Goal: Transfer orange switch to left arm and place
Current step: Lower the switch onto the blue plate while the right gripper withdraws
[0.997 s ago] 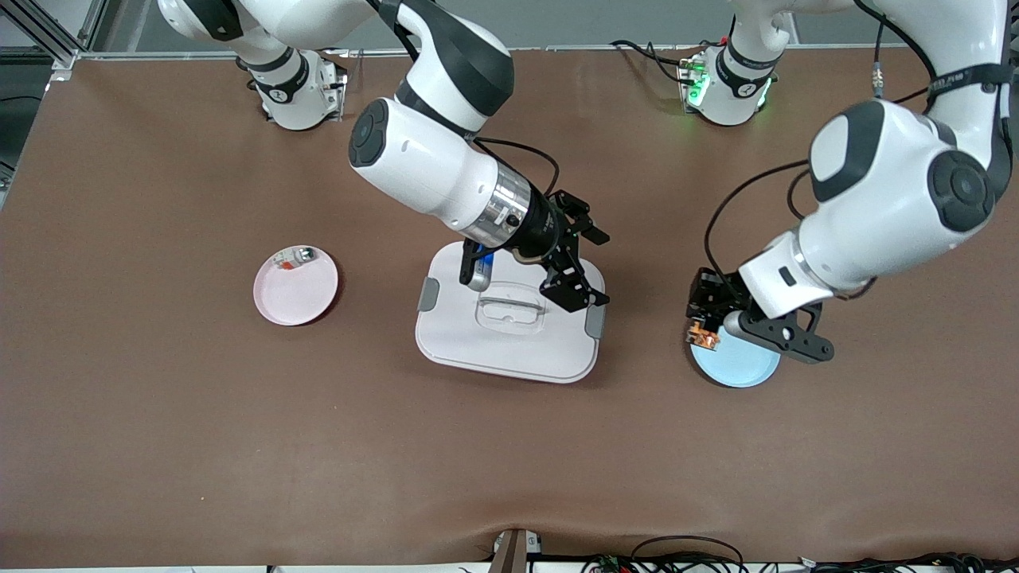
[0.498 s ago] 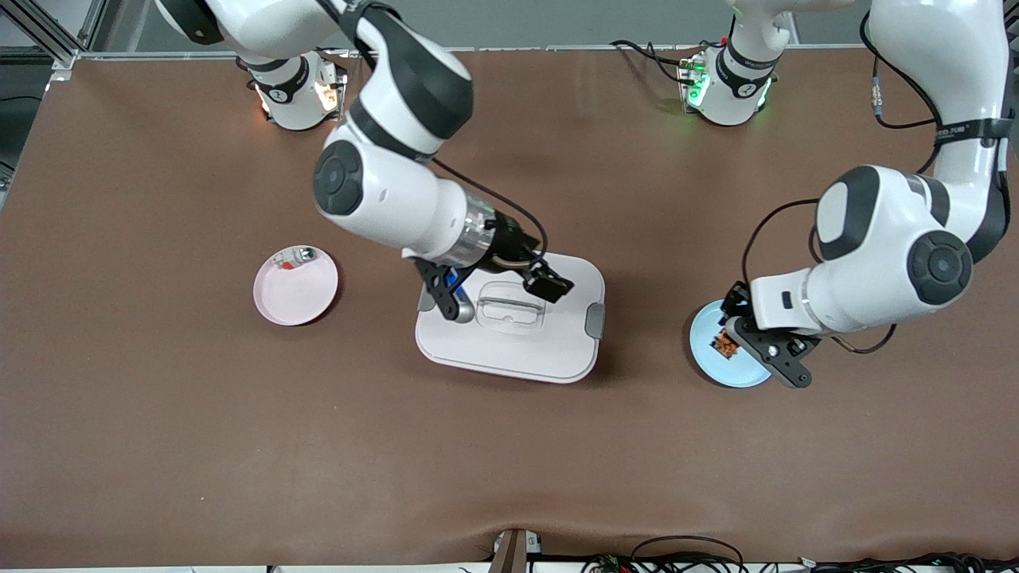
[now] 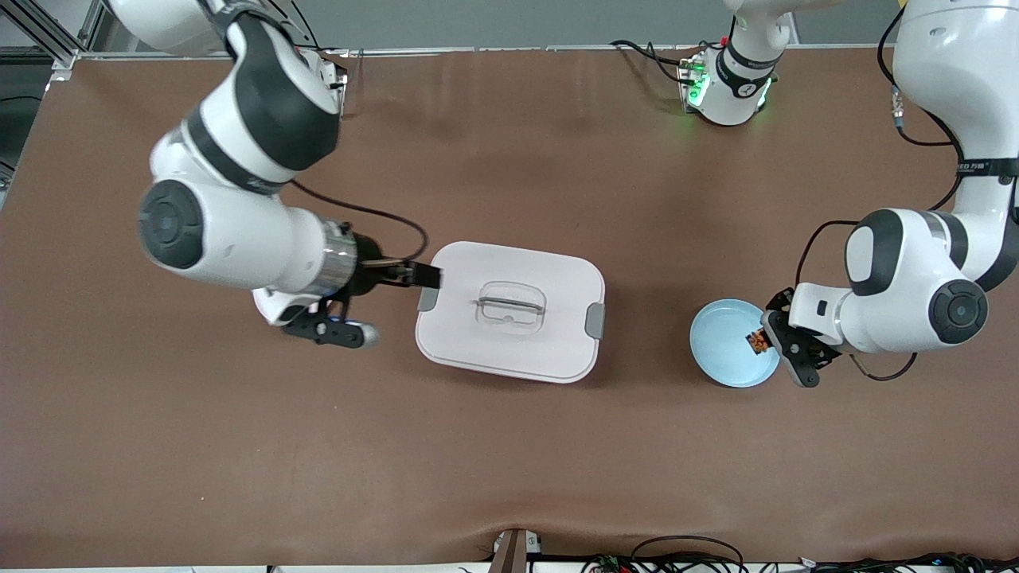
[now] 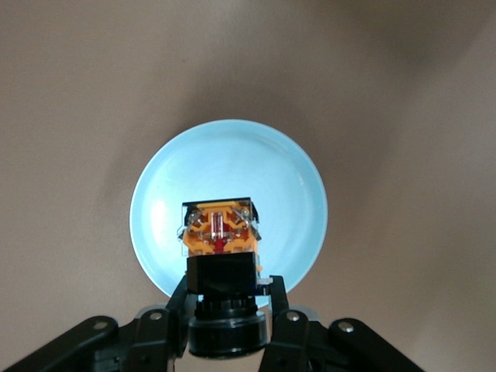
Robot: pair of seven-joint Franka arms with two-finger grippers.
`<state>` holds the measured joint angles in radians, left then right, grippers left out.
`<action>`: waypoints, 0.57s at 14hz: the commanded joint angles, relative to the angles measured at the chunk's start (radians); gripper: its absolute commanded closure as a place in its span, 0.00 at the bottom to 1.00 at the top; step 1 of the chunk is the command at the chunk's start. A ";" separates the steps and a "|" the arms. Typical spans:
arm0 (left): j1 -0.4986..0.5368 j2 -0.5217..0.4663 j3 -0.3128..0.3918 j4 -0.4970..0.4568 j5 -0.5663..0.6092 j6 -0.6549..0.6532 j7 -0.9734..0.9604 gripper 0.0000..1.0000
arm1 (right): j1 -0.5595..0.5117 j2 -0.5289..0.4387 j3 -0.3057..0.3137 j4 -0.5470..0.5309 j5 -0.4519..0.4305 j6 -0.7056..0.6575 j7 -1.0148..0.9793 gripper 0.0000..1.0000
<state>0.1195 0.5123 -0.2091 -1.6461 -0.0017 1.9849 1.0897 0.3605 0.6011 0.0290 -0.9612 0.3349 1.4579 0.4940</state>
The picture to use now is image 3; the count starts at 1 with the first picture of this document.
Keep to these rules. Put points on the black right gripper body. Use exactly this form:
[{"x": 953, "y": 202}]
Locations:
[{"x": 368, "y": 260}]

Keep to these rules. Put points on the orange and black switch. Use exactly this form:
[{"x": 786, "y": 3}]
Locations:
[{"x": 758, "y": 341}]

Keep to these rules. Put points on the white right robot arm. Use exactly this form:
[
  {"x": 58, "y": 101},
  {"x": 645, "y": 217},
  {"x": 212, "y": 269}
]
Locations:
[{"x": 239, "y": 239}]

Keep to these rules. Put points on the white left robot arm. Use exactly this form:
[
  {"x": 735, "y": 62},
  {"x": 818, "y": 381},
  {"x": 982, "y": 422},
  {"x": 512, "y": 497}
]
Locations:
[{"x": 915, "y": 294}]

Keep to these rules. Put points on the grey box latch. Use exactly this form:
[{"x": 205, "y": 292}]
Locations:
[
  {"x": 595, "y": 320},
  {"x": 428, "y": 301}
]

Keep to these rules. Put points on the white lidded storage box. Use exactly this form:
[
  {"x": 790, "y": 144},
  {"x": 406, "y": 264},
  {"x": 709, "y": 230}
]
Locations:
[{"x": 509, "y": 350}]

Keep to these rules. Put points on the light blue round plate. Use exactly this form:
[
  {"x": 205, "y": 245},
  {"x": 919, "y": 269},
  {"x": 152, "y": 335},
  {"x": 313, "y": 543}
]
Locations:
[{"x": 720, "y": 342}]

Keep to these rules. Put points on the pink round plate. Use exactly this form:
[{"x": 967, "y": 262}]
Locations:
[{"x": 259, "y": 301}]

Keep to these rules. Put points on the metal table edge rail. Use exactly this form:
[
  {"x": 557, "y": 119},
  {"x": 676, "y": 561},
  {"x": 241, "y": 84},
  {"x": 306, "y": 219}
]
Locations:
[{"x": 517, "y": 49}]

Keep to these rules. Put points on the metal table clamp bracket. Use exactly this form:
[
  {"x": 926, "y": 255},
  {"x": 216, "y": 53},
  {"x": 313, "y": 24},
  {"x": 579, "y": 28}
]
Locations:
[{"x": 509, "y": 553}]

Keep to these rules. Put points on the aluminium frame profile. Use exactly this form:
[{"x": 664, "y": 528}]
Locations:
[{"x": 62, "y": 57}]

